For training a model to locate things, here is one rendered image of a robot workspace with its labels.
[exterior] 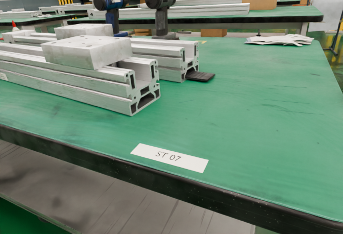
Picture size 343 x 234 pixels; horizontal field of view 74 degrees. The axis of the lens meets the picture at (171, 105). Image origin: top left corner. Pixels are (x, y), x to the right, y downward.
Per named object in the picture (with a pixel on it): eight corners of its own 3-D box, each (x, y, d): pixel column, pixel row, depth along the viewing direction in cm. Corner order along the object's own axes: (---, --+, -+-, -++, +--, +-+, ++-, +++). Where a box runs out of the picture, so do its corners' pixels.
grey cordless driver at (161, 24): (147, 55, 85) (140, -10, 75) (171, 44, 100) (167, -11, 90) (165, 57, 81) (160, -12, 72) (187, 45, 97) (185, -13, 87)
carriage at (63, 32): (59, 48, 78) (53, 27, 75) (85, 42, 86) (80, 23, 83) (90, 51, 70) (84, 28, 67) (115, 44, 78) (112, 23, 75)
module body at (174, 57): (19, 56, 97) (12, 36, 94) (42, 51, 105) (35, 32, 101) (180, 83, 57) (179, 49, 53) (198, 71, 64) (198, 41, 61)
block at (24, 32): (3, 56, 100) (-5, 34, 96) (31, 50, 109) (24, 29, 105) (14, 58, 95) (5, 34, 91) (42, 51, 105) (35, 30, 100)
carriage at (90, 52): (49, 74, 52) (40, 43, 49) (88, 61, 60) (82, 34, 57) (97, 84, 44) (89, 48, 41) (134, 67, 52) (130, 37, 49)
